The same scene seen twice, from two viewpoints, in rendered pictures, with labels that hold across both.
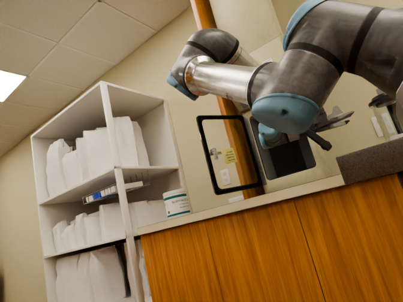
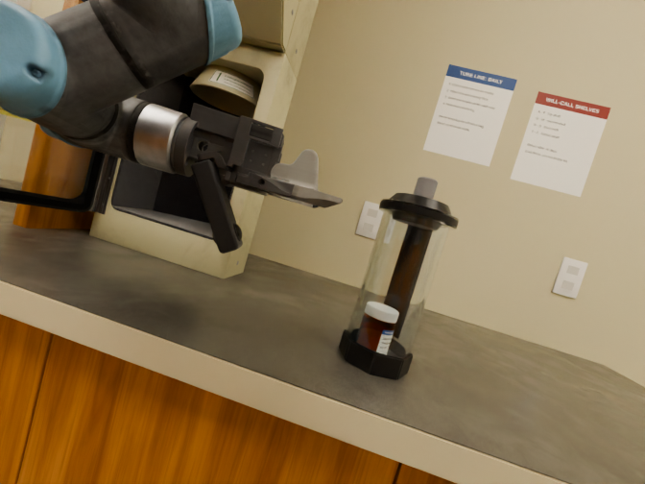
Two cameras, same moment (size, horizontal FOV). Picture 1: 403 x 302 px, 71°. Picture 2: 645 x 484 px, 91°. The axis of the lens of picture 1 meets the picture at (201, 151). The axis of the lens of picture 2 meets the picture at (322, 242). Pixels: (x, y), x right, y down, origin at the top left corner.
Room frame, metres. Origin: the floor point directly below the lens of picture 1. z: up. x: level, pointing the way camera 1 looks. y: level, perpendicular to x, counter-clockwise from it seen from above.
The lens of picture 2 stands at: (0.67, -0.39, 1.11)
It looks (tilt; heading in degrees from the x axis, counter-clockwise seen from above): 4 degrees down; 332
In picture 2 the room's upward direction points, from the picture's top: 16 degrees clockwise
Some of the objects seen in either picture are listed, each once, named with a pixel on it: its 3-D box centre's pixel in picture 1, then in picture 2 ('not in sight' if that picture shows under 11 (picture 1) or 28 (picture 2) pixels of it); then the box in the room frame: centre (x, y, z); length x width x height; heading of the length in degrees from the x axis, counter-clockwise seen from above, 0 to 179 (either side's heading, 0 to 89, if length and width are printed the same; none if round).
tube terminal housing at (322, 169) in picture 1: (280, 118); (226, 102); (1.52, -0.47, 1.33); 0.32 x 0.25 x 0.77; 56
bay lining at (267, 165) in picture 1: (288, 141); (212, 155); (1.52, -0.47, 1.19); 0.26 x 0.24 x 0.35; 56
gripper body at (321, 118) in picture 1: (312, 123); (233, 155); (1.10, -0.46, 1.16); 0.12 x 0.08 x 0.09; 71
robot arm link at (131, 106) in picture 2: (273, 137); (100, 119); (1.15, -0.30, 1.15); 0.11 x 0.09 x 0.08; 71
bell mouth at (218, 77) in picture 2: not in sight; (231, 91); (1.48, -0.47, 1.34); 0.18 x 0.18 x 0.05
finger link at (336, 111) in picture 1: (338, 112); (305, 175); (1.02, -0.52, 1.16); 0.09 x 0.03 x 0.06; 37
